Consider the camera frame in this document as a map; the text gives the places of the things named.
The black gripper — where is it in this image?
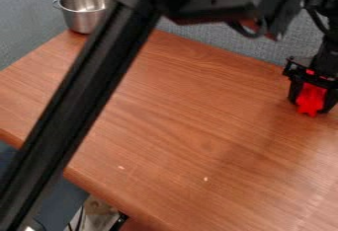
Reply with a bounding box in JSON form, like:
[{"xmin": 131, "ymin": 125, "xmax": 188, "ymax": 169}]
[{"xmin": 282, "ymin": 35, "xmax": 338, "ymax": 114}]

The red rectangular block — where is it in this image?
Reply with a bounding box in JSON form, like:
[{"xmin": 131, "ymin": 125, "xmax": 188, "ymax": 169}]
[{"xmin": 295, "ymin": 81, "xmax": 327, "ymax": 116}]

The stainless steel pot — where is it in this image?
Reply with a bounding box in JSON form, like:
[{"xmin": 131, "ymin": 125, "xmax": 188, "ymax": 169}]
[{"xmin": 53, "ymin": 0, "xmax": 112, "ymax": 35}]

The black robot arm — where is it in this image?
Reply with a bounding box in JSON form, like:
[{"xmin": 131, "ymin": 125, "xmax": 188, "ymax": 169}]
[{"xmin": 0, "ymin": 0, "xmax": 338, "ymax": 231}]

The metal table leg frame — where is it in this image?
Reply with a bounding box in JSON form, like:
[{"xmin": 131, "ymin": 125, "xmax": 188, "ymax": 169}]
[{"xmin": 64, "ymin": 195, "xmax": 128, "ymax": 231}]

